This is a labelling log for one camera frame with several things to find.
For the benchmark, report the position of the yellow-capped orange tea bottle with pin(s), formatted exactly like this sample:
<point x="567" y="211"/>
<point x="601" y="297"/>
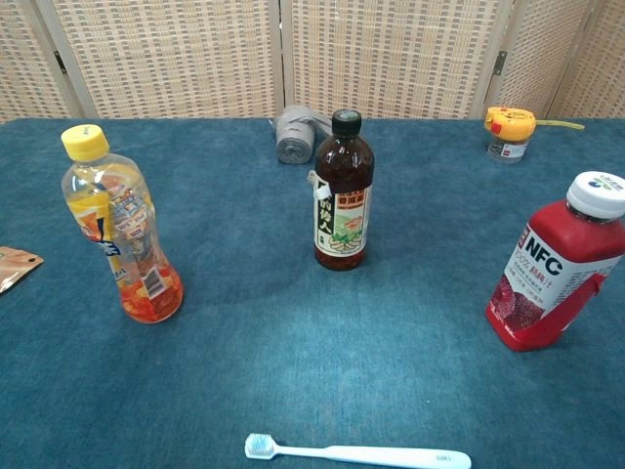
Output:
<point x="146" y="303"/>

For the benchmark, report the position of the red NFC juice bottle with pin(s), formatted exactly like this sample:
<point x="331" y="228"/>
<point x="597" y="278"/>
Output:
<point x="552" y="234"/>

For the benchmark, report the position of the dark brown tea bottle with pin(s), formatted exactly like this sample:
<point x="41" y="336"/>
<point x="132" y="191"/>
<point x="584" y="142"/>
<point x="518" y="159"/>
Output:
<point x="342" y="161"/>

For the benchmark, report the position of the grey rolled bag bundle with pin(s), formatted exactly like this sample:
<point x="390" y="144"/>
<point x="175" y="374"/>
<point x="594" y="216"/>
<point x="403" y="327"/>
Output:
<point x="293" y="146"/>

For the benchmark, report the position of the blue table cloth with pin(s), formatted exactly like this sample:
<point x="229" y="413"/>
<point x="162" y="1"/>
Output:
<point x="293" y="366"/>

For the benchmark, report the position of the light blue toothbrush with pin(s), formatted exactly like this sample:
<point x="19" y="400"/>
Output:
<point x="366" y="452"/>

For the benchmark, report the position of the woven folding screen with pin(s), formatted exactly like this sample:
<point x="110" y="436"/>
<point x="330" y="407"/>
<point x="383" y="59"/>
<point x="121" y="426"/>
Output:
<point x="171" y="49"/>

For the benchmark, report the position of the brown spout pouch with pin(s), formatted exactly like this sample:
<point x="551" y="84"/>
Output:
<point x="14" y="266"/>

